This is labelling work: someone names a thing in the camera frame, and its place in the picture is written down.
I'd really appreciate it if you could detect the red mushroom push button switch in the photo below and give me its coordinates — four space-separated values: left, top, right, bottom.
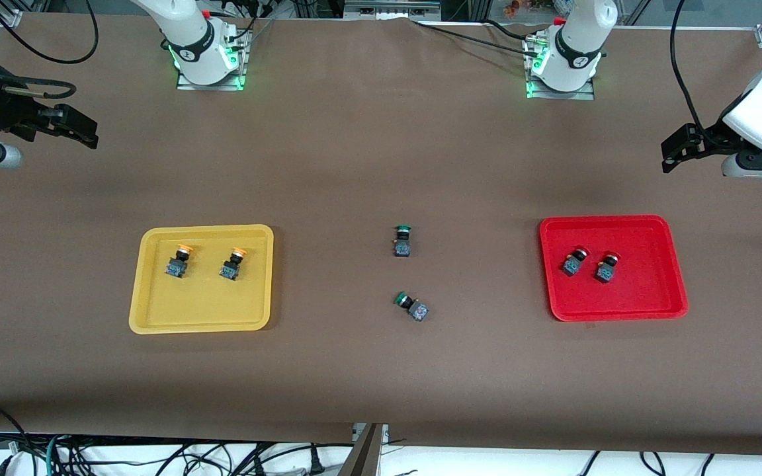
561 247 589 278
594 251 621 285

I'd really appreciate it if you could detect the yellow mushroom push button switch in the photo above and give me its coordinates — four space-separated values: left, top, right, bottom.
218 247 249 281
165 243 194 279

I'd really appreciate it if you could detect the red plastic tray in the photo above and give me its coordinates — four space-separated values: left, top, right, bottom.
539 215 690 323

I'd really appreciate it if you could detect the orange background object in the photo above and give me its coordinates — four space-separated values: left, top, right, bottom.
503 0 557 19

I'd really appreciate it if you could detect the yellow plastic tray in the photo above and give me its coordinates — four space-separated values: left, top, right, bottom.
128 224 275 335

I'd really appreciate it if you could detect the grey equipment box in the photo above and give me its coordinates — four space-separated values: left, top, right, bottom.
345 0 441 20

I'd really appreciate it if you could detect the brown table cover sheet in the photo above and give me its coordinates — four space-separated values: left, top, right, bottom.
0 12 762 457

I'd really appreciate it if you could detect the metal table leg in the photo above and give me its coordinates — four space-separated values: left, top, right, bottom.
337 423 390 476

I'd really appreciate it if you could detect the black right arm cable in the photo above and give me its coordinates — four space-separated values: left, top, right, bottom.
0 0 99 100

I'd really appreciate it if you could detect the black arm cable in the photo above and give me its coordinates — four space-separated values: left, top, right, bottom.
669 0 712 136
0 0 99 100

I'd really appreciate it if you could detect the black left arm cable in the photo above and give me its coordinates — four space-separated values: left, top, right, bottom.
669 0 712 136

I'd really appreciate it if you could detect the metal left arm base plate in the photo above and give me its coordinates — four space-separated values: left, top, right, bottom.
525 79 597 101

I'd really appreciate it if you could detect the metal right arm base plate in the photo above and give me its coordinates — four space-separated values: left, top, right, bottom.
176 40 249 91

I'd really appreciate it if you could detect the black cable on table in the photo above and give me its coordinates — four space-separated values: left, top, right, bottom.
411 19 540 59

